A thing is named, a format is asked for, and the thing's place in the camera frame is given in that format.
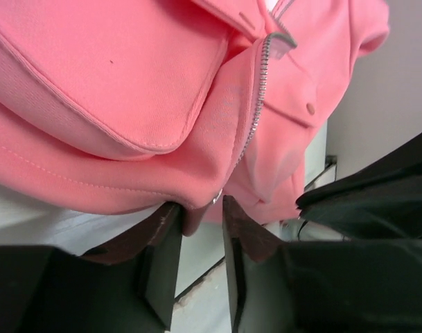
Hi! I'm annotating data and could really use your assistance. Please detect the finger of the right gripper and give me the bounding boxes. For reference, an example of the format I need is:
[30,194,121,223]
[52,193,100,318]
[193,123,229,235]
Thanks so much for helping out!
[297,133,422,239]

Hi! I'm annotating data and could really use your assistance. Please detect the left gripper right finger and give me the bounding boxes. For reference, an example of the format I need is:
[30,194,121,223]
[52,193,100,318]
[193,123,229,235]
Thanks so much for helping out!
[222,196,422,332]

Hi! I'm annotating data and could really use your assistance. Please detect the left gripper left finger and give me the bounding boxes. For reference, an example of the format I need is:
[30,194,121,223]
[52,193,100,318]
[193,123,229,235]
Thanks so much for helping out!
[0,203,182,332]

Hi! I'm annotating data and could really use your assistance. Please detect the pink zip jacket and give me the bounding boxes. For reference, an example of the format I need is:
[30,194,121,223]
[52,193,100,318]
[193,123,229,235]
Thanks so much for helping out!
[0,1,389,232]

